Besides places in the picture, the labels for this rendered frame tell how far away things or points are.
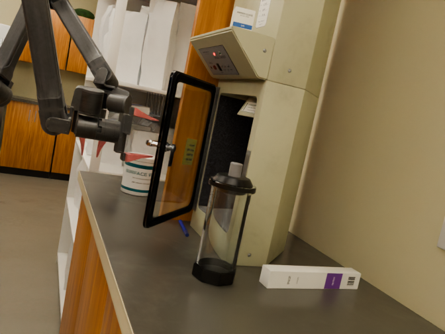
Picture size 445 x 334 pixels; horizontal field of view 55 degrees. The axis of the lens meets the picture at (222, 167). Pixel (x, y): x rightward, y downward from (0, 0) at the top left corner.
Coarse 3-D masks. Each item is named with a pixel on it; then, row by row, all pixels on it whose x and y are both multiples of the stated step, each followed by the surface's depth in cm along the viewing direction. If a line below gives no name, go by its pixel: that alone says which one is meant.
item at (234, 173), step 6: (234, 162) 96; (234, 168) 95; (240, 168) 95; (216, 174) 97; (222, 174) 95; (228, 174) 96; (234, 174) 95; (240, 174) 96; (222, 180) 93; (228, 180) 93; (234, 180) 93; (240, 180) 93; (246, 180) 94; (240, 186) 92; (246, 186) 93; (252, 186) 95
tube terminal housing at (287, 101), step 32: (256, 0) 115; (288, 0) 101; (320, 0) 104; (288, 32) 103; (320, 32) 108; (288, 64) 104; (320, 64) 117; (256, 96) 107; (288, 96) 106; (256, 128) 105; (288, 128) 108; (256, 160) 106; (288, 160) 110; (256, 192) 108; (288, 192) 118; (192, 224) 136; (256, 224) 110; (288, 224) 128; (256, 256) 112
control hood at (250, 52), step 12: (204, 36) 115; (216, 36) 108; (228, 36) 101; (240, 36) 99; (252, 36) 100; (264, 36) 101; (228, 48) 106; (240, 48) 100; (252, 48) 100; (264, 48) 101; (204, 60) 127; (240, 60) 104; (252, 60) 101; (264, 60) 102; (240, 72) 109; (252, 72) 103; (264, 72) 103
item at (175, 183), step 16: (176, 96) 107; (192, 96) 116; (208, 96) 127; (176, 112) 109; (192, 112) 118; (208, 112) 130; (160, 128) 104; (176, 128) 111; (192, 128) 121; (176, 144) 114; (192, 144) 124; (176, 160) 116; (192, 160) 127; (160, 176) 109; (176, 176) 118; (192, 176) 130; (160, 192) 111; (176, 192) 121; (192, 192) 133; (160, 208) 113; (176, 208) 124; (144, 224) 107
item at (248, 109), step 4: (248, 100) 118; (252, 100) 116; (256, 100) 115; (244, 104) 119; (248, 104) 117; (252, 104) 115; (244, 108) 117; (248, 108) 116; (252, 108) 115; (240, 112) 118; (244, 112) 116; (248, 112) 115; (252, 112) 114; (248, 116) 114; (252, 116) 114
